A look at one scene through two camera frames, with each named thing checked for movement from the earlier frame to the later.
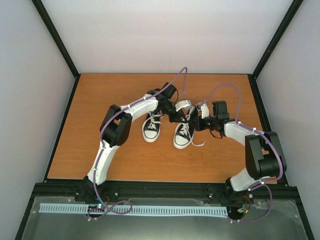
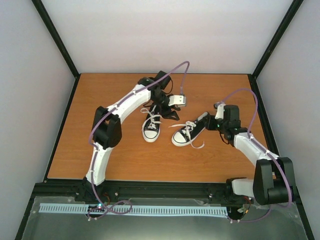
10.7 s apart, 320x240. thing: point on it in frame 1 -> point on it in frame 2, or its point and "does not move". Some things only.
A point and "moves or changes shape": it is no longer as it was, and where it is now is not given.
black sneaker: (151, 126) does not move
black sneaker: (184, 133) moves or changes shape
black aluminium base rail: (151, 190) does not move
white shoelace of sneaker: (152, 125) does not move
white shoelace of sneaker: (185, 128) moves or changes shape
